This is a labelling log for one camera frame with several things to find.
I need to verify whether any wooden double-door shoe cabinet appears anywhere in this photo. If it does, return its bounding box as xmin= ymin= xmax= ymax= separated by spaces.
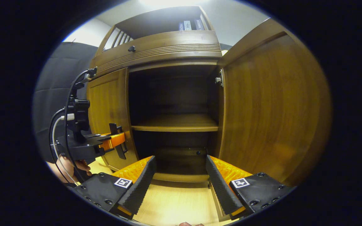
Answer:
xmin=87 ymin=6 xmax=228 ymax=186

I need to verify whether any wooden cabinet shelf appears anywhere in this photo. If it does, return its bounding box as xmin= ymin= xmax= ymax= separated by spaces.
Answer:
xmin=131 ymin=114 xmax=219 ymax=132

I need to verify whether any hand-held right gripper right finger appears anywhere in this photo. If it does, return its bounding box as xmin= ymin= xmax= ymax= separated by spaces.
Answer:
xmin=206 ymin=155 xmax=294 ymax=218

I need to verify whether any black cable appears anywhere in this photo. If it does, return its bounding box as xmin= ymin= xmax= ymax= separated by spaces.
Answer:
xmin=63 ymin=70 xmax=90 ymax=183

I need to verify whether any white cable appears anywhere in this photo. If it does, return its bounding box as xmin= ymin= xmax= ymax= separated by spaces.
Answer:
xmin=52 ymin=114 xmax=75 ymax=184

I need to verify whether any black door handle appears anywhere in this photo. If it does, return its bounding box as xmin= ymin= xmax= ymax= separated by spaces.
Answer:
xmin=109 ymin=123 xmax=127 ymax=160

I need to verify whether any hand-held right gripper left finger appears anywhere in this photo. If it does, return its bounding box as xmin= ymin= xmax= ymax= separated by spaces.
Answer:
xmin=74 ymin=155 xmax=157 ymax=219

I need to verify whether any large ceiling light panel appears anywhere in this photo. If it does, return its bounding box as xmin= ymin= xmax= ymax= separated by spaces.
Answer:
xmin=139 ymin=0 xmax=206 ymax=8

